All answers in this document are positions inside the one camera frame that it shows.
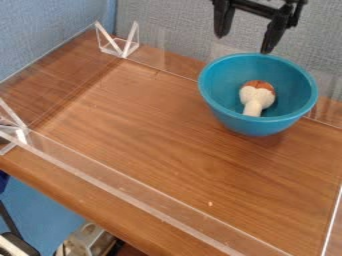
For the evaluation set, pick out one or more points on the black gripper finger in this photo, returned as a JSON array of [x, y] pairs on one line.
[[223, 15], [275, 28]]

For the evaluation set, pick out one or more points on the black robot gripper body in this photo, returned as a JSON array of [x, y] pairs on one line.
[[266, 11]]

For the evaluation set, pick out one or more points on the white brown toy mushroom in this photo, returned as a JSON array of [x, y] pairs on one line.
[[256, 95]]

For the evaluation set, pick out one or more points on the blue plastic bowl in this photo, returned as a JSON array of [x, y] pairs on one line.
[[224, 75]]

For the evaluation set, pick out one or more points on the clear acrylic front barrier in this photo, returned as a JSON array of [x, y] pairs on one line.
[[171, 211]]

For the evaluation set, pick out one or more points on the grey white power strip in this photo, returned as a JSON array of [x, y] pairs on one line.
[[89, 240]]

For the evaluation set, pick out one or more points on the black chair part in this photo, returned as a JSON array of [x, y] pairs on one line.
[[12, 243]]

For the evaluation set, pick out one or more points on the clear acrylic corner bracket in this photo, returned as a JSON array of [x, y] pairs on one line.
[[116, 46]]

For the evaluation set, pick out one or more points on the clear acrylic left bracket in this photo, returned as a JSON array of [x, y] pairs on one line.
[[12, 127]]

